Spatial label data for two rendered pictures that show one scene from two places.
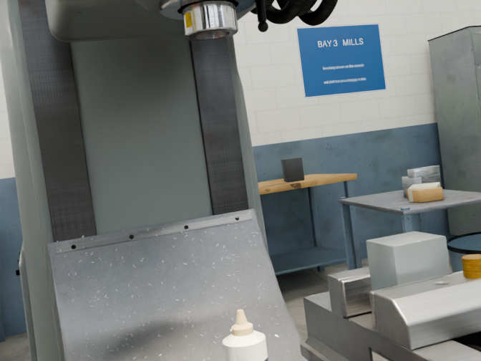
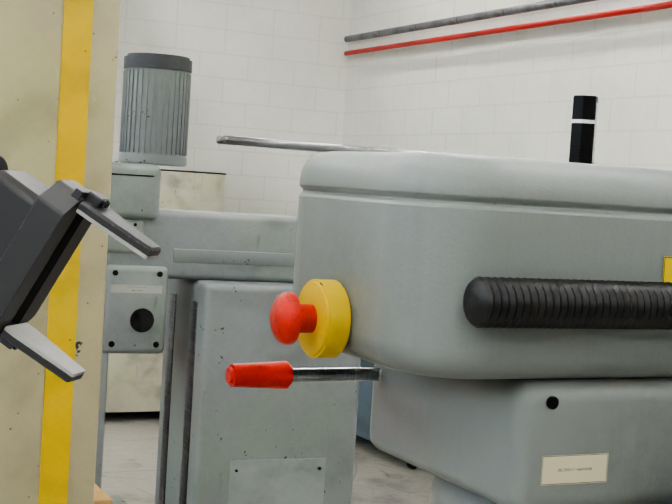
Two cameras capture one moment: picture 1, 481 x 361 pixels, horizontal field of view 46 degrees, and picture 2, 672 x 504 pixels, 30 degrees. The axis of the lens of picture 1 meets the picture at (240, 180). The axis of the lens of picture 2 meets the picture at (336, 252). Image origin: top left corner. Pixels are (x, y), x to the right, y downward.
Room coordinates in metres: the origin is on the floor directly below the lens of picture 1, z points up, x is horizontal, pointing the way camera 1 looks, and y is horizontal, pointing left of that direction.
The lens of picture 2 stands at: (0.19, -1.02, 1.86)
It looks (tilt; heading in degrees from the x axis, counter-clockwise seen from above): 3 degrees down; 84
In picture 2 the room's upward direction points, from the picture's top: 4 degrees clockwise
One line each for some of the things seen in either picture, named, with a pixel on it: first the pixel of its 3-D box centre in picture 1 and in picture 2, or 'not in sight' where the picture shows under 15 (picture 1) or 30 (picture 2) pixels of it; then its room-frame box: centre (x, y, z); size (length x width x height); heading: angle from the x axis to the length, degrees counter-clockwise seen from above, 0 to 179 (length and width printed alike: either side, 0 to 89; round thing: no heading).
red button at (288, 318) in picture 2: not in sight; (294, 318); (0.27, -0.08, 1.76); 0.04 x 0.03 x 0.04; 110
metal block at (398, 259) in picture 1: (408, 267); not in sight; (0.56, -0.16, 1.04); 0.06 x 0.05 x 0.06; 107
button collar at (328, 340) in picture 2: not in sight; (322, 318); (0.29, -0.07, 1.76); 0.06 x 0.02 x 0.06; 110
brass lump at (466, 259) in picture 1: (474, 266); not in sight; (0.52, -0.21, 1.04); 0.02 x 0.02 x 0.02
